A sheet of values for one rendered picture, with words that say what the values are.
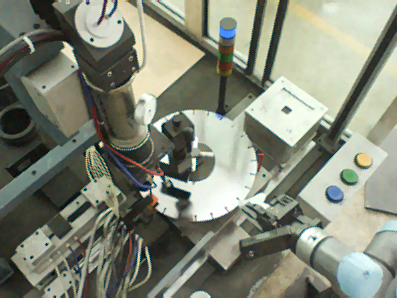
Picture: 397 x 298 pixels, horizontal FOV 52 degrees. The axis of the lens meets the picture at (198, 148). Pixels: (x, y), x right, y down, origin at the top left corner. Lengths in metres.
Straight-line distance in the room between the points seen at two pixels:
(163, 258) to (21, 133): 0.53
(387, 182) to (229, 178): 1.34
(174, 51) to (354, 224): 1.21
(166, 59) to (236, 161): 0.60
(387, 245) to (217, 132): 0.51
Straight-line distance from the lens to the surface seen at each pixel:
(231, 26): 1.09
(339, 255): 0.81
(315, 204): 1.15
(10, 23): 0.63
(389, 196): 2.27
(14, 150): 1.24
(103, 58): 0.53
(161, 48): 1.59
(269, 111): 1.26
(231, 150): 1.12
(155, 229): 1.10
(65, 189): 1.26
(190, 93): 1.46
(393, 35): 1.02
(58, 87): 0.62
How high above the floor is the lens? 1.93
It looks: 62 degrees down
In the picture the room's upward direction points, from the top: straight up
